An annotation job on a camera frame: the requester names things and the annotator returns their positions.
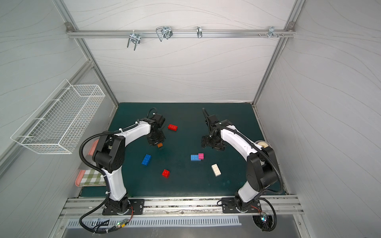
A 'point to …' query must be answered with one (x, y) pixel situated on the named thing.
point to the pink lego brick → (201, 156)
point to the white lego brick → (216, 170)
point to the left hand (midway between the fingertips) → (162, 142)
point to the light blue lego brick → (195, 157)
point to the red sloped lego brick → (172, 127)
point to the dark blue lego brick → (146, 159)
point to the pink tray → (80, 177)
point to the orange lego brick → (159, 145)
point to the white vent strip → (228, 221)
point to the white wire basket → (56, 127)
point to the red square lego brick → (165, 173)
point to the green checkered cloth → (93, 177)
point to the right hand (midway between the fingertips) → (209, 146)
